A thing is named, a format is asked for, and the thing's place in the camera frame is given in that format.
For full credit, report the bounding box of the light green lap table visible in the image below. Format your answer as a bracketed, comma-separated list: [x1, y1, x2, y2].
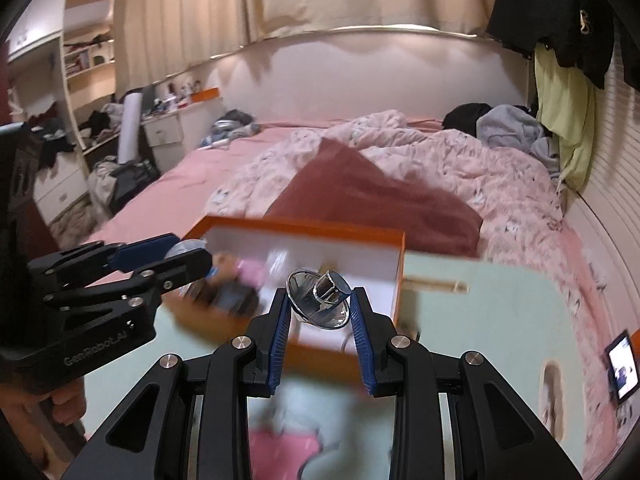
[205, 110, 640, 476]

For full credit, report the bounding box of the grey hoodie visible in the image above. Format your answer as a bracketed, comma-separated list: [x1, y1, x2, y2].
[475, 105, 561, 178]

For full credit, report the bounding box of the white paper roll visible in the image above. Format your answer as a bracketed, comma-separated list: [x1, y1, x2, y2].
[116, 91, 145, 166]

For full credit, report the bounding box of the crumpled white cloth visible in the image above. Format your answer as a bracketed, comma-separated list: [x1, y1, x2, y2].
[89, 157, 118, 216]

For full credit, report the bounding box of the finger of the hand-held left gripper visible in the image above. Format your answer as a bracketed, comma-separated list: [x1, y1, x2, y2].
[27, 232, 181, 290]
[44, 247, 214, 315]

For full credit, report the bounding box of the orange cardboard box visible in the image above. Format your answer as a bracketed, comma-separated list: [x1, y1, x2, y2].
[165, 215, 407, 386]

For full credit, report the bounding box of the maroon pillow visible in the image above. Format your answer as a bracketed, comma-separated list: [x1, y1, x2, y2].
[265, 137, 483, 258]

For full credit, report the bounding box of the grey and blue clothes pile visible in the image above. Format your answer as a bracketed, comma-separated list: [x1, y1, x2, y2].
[200, 109, 261, 151]

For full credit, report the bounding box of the smartphone with lit screen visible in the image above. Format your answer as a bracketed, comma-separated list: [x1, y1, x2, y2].
[604, 329, 640, 403]

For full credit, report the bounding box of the person's left hand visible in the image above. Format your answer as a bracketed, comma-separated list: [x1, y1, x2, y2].
[0, 377, 87, 468]

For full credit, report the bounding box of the yellow-green garment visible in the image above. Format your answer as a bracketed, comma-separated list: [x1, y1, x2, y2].
[532, 42, 598, 193]

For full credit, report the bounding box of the white drawer cabinet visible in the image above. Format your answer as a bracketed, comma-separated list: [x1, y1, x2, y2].
[142, 110, 183, 171]

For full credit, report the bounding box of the row of small bottles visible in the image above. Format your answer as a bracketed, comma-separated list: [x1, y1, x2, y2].
[155, 80, 201, 111]

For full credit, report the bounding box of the black garment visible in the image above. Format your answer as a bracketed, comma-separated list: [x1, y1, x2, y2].
[442, 102, 493, 131]

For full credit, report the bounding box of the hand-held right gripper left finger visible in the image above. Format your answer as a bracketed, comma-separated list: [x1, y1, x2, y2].
[62, 287, 292, 480]

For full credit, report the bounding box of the black bag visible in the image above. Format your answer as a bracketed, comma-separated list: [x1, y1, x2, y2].
[107, 160, 161, 211]

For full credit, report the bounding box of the black hanging jacket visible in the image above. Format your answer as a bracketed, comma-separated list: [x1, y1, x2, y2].
[485, 0, 640, 91]

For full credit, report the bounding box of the dark clothes heap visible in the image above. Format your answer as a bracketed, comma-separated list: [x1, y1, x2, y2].
[30, 105, 76, 166]

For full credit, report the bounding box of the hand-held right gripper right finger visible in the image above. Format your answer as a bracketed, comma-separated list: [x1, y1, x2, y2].
[348, 287, 583, 480]

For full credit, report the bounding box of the white shelving unit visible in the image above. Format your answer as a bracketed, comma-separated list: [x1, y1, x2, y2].
[7, 0, 118, 226]

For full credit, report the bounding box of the silver chrome cap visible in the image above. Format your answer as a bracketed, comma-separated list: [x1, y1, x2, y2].
[285, 268, 352, 331]

